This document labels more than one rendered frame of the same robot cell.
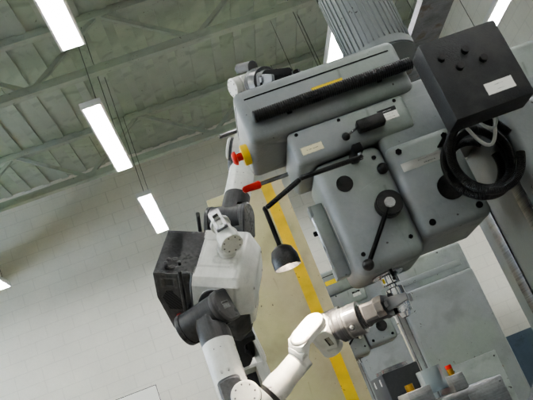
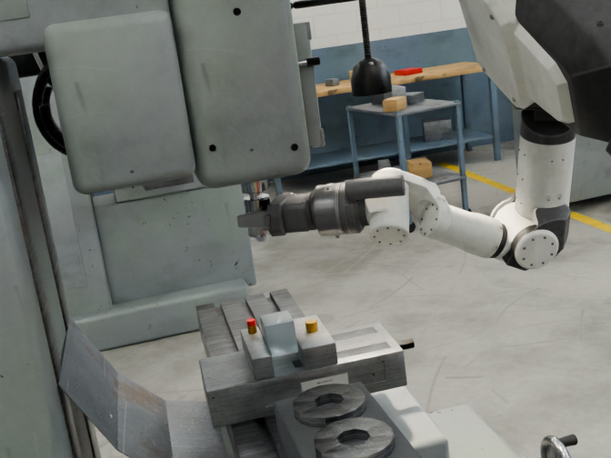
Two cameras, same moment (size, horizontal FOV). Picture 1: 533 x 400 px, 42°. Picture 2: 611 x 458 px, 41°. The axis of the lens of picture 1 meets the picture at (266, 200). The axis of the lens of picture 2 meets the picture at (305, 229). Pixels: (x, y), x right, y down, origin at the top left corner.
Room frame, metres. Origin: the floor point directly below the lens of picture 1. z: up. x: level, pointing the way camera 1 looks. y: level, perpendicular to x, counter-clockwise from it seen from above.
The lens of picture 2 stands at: (3.23, -0.25, 1.57)
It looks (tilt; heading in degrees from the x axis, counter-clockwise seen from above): 15 degrees down; 176
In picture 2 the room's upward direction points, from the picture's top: 8 degrees counter-clockwise
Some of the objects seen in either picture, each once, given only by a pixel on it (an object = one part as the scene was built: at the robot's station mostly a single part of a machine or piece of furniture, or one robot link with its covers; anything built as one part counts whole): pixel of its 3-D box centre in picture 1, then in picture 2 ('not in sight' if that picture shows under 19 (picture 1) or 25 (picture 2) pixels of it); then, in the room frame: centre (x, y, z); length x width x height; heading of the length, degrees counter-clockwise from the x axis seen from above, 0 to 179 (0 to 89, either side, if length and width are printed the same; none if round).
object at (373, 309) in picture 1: (368, 314); (309, 213); (1.84, -0.13, 1.23); 0.13 x 0.12 x 0.10; 162
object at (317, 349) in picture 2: (416, 398); (311, 341); (1.84, -0.16, 1.00); 0.15 x 0.06 x 0.04; 6
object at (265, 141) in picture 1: (320, 110); not in sight; (1.82, -0.24, 1.81); 0.47 x 0.26 x 0.16; 97
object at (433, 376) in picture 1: (431, 379); (278, 333); (1.85, -0.22, 1.02); 0.06 x 0.05 x 0.06; 6
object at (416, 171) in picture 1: (428, 194); (121, 97); (1.84, -0.42, 1.47); 0.24 x 0.19 x 0.26; 7
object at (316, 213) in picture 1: (328, 241); (304, 85); (1.80, -0.11, 1.44); 0.04 x 0.04 x 0.21; 7
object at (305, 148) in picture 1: (347, 147); not in sight; (1.82, -0.26, 1.68); 0.34 x 0.24 x 0.10; 97
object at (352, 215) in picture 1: (364, 218); (235, 81); (1.82, -0.23, 1.47); 0.21 x 0.19 x 0.32; 7
